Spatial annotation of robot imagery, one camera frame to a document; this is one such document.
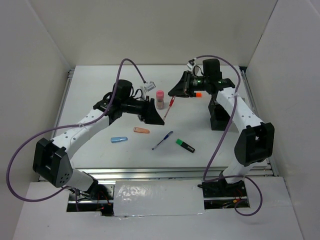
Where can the pink capped clear bottle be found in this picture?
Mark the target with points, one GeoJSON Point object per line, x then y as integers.
{"type": "Point", "coordinates": [160, 99]}

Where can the blue translucent cap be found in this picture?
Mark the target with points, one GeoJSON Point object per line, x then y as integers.
{"type": "Point", "coordinates": [118, 139]}

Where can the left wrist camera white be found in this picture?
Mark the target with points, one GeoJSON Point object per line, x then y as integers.
{"type": "Point", "coordinates": [149, 86]}

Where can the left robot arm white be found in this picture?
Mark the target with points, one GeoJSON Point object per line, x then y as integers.
{"type": "Point", "coordinates": [52, 158]}

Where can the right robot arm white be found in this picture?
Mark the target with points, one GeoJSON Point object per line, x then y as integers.
{"type": "Point", "coordinates": [256, 138]}

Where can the red pen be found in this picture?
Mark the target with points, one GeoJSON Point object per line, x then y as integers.
{"type": "Point", "coordinates": [169, 107]}

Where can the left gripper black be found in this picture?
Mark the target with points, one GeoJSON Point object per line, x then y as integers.
{"type": "Point", "coordinates": [149, 114]}

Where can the black mesh pen holder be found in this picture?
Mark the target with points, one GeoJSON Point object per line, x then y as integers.
{"type": "Point", "coordinates": [219, 118]}

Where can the orange capped black highlighter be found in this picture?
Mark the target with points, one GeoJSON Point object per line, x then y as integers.
{"type": "Point", "coordinates": [196, 95]}

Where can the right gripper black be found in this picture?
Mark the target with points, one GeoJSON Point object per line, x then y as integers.
{"type": "Point", "coordinates": [183, 88]}

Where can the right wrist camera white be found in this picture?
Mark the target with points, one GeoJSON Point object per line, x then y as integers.
{"type": "Point", "coordinates": [191, 64]}

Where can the blue pen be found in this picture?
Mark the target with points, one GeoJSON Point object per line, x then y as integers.
{"type": "Point", "coordinates": [165, 137]}

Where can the orange translucent cap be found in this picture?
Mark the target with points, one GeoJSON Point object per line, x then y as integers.
{"type": "Point", "coordinates": [141, 130]}

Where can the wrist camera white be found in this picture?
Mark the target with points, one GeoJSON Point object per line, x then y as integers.
{"type": "Point", "coordinates": [191, 64]}
{"type": "Point", "coordinates": [149, 86]}

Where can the green capped black highlighter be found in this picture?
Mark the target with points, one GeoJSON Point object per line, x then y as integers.
{"type": "Point", "coordinates": [185, 145]}

